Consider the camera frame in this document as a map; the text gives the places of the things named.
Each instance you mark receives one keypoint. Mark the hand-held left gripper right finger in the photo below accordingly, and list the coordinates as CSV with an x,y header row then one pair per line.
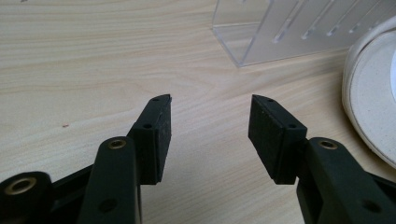
x,y
280,146

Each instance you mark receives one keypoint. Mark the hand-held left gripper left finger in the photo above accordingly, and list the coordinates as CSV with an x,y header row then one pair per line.
x,y
149,146

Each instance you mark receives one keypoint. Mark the white ceramic plate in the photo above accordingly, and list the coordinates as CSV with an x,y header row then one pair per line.
x,y
370,96

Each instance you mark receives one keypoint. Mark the clear acrylic slotted rack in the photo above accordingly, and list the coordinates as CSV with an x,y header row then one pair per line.
x,y
299,28

